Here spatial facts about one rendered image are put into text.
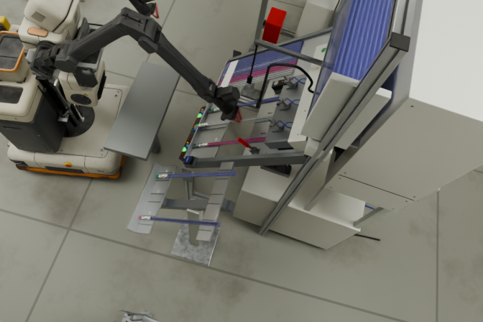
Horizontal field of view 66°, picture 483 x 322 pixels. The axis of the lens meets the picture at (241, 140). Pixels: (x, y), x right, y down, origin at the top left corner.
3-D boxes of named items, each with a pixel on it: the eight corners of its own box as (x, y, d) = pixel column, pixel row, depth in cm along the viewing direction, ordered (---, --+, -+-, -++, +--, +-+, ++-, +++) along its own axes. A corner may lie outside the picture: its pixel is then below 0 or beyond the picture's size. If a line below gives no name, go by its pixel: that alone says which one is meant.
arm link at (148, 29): (131, -3, 123) (123, 19, 118) (161, 23, 133) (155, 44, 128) (57, 44, 147) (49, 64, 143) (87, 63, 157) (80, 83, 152)
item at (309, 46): (249, 162, 165) (241, 156, 162) (287, 52, 195) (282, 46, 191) (313, 159, 143) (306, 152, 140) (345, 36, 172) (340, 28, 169)
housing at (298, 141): (305, 161, 147) (287, 141, 138) (330, 67, 168) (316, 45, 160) (323, 159, 141) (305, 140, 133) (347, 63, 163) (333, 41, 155)
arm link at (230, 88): (203, 80, 161) (200, 97, 157) (225, 72, 154) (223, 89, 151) (220, 94, 169) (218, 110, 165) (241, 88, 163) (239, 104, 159)
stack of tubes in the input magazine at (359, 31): (306, 123, 126) (331, 77, 102) (336, 17, 148) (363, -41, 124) (341, 135, 125) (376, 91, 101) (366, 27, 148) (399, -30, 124)
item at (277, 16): (238, 94, 293) (251, 24, 223) (248, 71, 303) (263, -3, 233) (268, 104, 292) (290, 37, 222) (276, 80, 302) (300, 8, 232)
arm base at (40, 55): (38, 44, 150) (29, 68, 145) (50, 38, 146) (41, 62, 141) (57, 56, 156) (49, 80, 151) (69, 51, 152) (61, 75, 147)
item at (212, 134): (190, 162, 189) (186, 159, 187) (233, 65, 218) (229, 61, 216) (217, 161, 176) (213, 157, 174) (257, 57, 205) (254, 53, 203)
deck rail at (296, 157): (191, 168, 190) (182, 162, 187) (192, 164, 191) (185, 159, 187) (312, 163, 143) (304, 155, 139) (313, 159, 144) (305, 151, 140)
